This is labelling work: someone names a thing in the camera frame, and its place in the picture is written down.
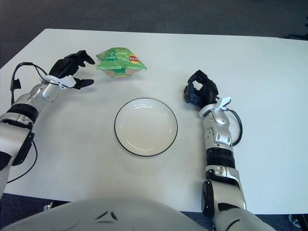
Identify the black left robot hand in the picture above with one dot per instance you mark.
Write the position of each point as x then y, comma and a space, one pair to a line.
63, 67

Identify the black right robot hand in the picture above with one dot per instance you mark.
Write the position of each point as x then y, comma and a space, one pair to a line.
209, 93

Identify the green snack chip bag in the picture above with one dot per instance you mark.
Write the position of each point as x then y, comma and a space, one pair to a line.
115, 60

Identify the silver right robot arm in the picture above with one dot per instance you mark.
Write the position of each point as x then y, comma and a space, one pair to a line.
220, 134

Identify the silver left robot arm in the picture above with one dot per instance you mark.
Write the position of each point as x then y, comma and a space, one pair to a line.
24, 101

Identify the white plate black rim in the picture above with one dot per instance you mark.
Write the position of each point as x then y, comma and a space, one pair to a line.
144, 130

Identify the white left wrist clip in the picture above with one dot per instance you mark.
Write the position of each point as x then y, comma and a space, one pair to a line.
67, 81

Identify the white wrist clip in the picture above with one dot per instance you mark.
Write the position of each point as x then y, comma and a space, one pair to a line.
67, 81
226, 101

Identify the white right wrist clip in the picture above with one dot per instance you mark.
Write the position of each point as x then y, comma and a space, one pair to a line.
226, 101

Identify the metal table foot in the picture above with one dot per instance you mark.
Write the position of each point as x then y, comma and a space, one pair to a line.
48, 207

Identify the chair caster wheel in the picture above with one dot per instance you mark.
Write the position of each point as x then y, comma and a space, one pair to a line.
298, 220

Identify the grey robot torso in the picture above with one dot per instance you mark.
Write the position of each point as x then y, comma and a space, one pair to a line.
108, 216

